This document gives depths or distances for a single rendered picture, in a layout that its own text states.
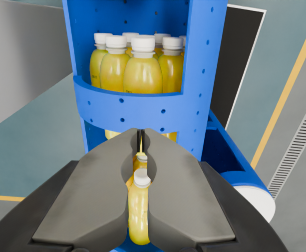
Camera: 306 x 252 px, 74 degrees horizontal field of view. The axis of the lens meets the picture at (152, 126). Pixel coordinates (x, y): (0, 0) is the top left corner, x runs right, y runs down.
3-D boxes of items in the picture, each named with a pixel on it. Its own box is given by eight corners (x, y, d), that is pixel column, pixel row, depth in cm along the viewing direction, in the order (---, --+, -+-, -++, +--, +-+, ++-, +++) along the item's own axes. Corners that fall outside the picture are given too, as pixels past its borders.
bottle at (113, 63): (142, 131, 48) (142, 48, 39) (124, 145, 43) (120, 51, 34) (118, 124, 51) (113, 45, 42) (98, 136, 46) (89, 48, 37)
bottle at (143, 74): (141, 133, 47) (142, 47, 38) (165, 144, 43) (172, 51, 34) (118, 145, 42) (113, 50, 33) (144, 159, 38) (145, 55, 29)
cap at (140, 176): (133, 176, 48) (133, 170, 48) (149, 174, 49) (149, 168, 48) (135, 188, 45) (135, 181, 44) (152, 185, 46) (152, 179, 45)
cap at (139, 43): (142, 50, 36) (142, 39, 36) (159, 52, 34) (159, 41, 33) (126, 52, 34) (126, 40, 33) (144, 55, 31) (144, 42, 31)
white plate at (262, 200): (292, 204, 70) (290, 201, 71) (230, 175, 64) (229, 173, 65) (240, 247, 81) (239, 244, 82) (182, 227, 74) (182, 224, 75)
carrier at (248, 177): (216, 107, 149) (184, 89, 142) (292, 201, 71) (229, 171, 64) (194, 136, 160) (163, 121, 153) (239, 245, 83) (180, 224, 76)
